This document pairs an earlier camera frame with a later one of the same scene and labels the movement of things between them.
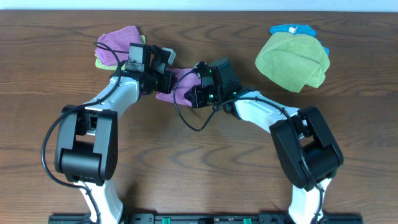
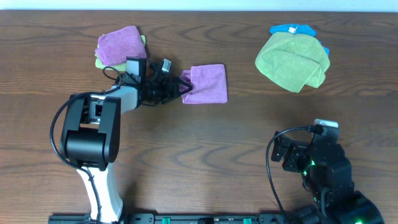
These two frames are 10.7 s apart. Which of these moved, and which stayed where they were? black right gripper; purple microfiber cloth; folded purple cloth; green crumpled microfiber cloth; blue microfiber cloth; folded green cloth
Moved: black right gripper; purple microfiber cloth
Stayed: folded purple cloth; blue microfiber cloth; folded green cloth; green crumpled microfiber cloth
